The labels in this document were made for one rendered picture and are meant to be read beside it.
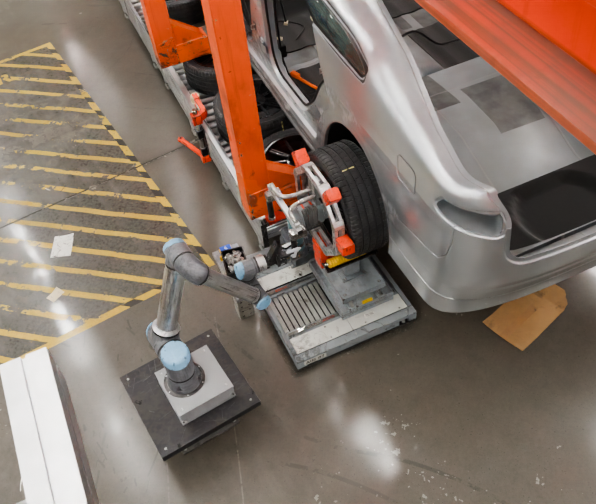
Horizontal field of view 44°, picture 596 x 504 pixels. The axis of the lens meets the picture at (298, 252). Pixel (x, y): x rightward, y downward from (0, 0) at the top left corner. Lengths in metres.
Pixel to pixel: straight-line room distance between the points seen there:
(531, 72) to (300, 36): 4.36
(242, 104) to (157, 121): 2.46
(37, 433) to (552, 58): 1.10
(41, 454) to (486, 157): 3.49
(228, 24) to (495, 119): 1.67
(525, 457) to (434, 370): 0.71
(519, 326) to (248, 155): 1.97
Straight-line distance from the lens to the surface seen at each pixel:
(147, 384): 4.30
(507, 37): 1.52
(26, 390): 1.27
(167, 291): 3.78
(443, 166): 3.23
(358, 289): 4.58
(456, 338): 4.66
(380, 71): 3.58
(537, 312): 4.84
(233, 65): 3.94
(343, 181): 3.91
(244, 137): 4.21
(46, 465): 1.20
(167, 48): 6.05
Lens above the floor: 3.80
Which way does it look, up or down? 48 degrees down
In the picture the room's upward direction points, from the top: 8 degrees counter-clockwise
